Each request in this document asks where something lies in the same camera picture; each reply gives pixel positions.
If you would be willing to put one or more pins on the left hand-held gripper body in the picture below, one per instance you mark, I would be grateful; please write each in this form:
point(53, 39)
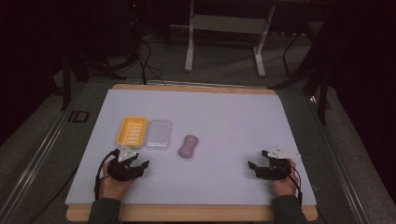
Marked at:
point(122, 166)

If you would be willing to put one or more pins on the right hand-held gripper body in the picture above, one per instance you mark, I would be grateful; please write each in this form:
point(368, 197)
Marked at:
point(276, 165)

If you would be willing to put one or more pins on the yellow soap dish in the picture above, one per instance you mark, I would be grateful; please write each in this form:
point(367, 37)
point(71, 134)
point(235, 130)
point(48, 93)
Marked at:
point(132, 132)

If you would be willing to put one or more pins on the clear plastic soap dish lid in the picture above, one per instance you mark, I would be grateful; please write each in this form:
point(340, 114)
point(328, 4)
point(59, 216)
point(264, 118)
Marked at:
point(158, 134)

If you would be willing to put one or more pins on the pink soap bar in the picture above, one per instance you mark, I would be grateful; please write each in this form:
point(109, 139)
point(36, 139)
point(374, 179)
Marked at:
point(188, 146)

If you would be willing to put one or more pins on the person's right hand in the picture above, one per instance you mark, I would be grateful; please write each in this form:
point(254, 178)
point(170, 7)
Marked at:
point(285, 183)

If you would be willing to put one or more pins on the person's left hand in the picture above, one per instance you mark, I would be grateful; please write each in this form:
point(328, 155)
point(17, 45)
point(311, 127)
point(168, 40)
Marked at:
point(112, 186)

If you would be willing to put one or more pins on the black tripod stand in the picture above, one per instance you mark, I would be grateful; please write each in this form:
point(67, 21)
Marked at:
point(314, 74)

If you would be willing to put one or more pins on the black stand legs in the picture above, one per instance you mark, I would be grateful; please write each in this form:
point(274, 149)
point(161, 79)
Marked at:
point(84, 74)

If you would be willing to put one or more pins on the white metal stand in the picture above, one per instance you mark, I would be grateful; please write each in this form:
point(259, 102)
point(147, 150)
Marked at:
point(228, 34)

